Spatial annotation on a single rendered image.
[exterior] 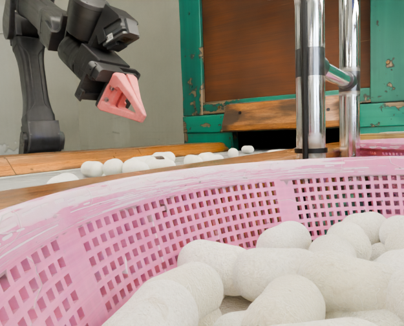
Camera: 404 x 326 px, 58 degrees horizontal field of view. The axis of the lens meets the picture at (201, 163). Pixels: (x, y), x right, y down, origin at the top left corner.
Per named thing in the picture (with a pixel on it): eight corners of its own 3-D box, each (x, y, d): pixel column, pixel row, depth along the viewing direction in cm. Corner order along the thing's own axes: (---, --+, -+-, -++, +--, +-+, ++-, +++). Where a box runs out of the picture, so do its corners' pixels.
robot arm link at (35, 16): (97, 24, 67) (46, -13, 86) (46, 15, 61) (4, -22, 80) (87, 88, 72) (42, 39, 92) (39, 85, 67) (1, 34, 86)
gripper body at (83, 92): (143, 75, 62) (118, 52, 65) (96, 66, 54) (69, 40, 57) (127, 107, 65) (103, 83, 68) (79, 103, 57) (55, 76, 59)
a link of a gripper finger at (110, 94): (173, 102, 59) (138, 70, 63) (143, 99, 53) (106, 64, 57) (154, 136, 62) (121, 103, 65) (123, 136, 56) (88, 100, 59)
